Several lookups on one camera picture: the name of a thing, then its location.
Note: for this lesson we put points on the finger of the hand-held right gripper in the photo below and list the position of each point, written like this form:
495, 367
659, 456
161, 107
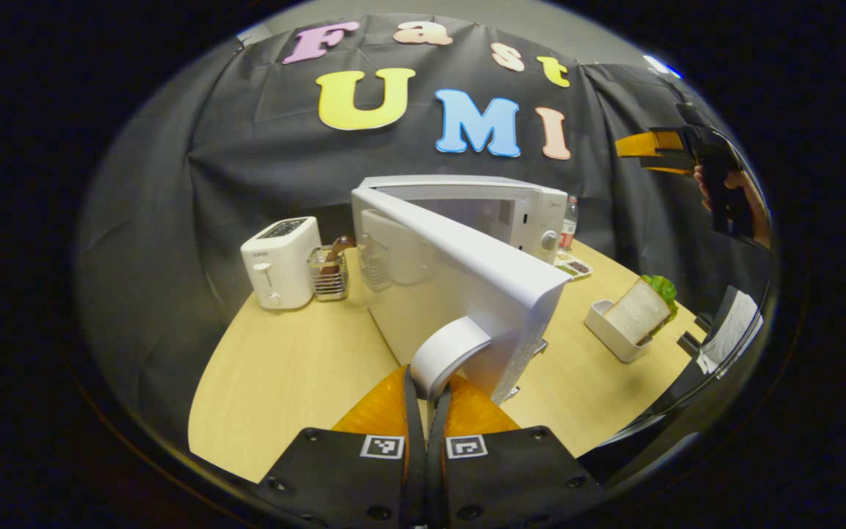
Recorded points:
654, 145

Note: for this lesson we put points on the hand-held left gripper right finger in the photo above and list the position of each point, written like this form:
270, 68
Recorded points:
438, 448

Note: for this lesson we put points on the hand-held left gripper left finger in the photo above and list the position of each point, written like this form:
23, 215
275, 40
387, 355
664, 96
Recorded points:
414, 441

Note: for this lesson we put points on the sandwich with lettuce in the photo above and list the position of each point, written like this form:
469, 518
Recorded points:
640, 312

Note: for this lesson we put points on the white microwave oven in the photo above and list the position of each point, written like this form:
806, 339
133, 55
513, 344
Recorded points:
489, 272

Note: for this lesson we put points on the small ceiling light panel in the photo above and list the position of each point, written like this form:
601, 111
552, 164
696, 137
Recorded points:
662, 66

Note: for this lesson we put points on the clear plastic bottle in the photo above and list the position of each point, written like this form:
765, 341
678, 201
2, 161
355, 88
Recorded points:
568, 220

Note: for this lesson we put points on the white tray with seeds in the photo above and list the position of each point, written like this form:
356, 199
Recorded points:
576, 266

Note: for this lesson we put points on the white sheet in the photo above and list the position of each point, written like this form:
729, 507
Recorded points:
731, 330

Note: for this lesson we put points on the white sandwich holder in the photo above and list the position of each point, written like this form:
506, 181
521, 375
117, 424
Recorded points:
606, 334

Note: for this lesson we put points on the brown utensil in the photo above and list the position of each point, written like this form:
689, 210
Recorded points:
336, 253

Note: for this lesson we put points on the white toaster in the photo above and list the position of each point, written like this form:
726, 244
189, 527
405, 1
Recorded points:
280, 268

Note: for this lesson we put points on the black backdrop cloth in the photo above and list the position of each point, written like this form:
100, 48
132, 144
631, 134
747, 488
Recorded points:
247, 169

